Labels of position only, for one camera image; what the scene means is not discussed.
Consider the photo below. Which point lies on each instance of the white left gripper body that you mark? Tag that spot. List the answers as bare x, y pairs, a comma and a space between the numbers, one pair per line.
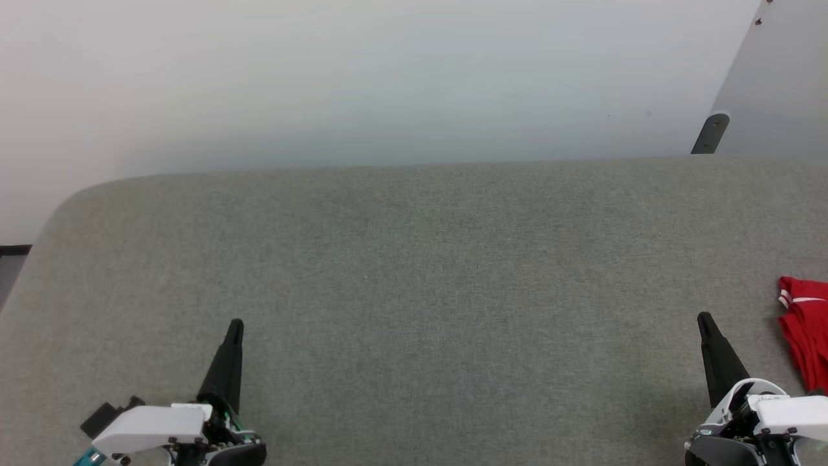
155, 427

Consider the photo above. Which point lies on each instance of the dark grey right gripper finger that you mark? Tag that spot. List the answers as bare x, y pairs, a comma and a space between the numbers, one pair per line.
721, 362

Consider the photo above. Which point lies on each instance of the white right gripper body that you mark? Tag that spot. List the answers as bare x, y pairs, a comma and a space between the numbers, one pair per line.
789, 414

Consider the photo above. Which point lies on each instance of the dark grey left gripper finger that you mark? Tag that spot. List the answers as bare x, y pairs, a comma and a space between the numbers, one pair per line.
225, 369

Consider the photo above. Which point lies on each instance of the red basketball jersey white trim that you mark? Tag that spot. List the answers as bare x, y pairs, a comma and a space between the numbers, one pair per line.
808, 330

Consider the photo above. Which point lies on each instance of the grey fabric sofa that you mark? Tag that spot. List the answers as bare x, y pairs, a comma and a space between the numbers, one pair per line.
420, 291

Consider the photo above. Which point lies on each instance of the dark baseboard strip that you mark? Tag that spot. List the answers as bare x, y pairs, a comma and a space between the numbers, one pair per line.
14, 250

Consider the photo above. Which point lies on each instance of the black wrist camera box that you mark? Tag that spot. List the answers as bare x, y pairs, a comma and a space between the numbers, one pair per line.
103, 417

